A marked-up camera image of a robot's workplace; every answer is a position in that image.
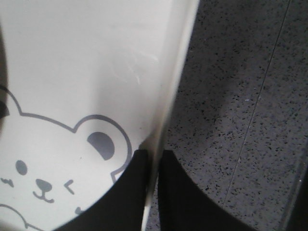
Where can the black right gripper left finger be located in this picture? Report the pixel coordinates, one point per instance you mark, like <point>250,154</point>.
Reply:
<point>122,207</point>

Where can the cream bear serving tray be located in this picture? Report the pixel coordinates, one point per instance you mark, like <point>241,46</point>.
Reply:
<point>83,85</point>

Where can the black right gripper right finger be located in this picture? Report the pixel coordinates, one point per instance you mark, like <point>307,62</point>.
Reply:
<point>184,207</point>

